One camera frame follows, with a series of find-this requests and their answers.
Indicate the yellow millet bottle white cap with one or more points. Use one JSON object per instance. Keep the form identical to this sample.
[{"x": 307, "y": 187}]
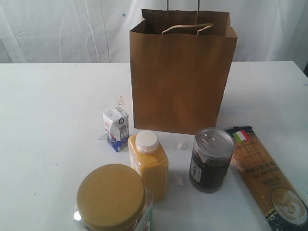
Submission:
[{"x": 150, "y": 160}]

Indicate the brown paper bag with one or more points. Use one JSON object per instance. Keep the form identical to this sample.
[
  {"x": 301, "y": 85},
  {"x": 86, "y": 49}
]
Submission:
[{"x": 180, "y": 62}]

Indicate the dark jar with metal lid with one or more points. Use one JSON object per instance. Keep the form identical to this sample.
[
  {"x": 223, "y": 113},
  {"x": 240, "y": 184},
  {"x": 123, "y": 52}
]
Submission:
[{"x": 211, "y": 156}]

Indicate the clear jar with gold lid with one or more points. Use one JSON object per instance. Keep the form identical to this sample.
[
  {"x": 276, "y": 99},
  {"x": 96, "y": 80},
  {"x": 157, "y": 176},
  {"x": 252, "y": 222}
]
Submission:
[{"x": 113, "y": 198}]

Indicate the small white milk carton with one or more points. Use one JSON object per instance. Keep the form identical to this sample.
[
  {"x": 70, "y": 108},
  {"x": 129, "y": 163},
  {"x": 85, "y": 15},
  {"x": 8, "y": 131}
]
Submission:
[{"x": 116, "y": 128}]

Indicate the white paper ball upper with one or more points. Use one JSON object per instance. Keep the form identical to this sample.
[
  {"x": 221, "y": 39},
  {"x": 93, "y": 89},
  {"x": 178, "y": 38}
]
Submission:
[{"x": 182, "y": 146}]

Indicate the white paper ball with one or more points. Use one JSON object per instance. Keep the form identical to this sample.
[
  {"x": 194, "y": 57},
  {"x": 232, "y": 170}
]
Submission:
[
  {"x": 182, "y": 146},
  {"x": 179, "y": 180}
]

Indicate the white paper ball lower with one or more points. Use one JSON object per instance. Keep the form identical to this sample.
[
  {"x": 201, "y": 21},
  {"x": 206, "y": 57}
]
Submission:
[{"x": 179, "y": 180}]

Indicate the white curtain backdrop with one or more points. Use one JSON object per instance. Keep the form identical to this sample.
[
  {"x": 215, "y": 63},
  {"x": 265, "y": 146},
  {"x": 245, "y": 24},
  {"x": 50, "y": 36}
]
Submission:
[{"x": 97, "y": 31}]

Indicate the spaghetti packet with Italian flag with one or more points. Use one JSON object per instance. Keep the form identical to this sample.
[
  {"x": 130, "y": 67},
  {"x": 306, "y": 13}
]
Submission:
[{"x": 279, "y": 202}]

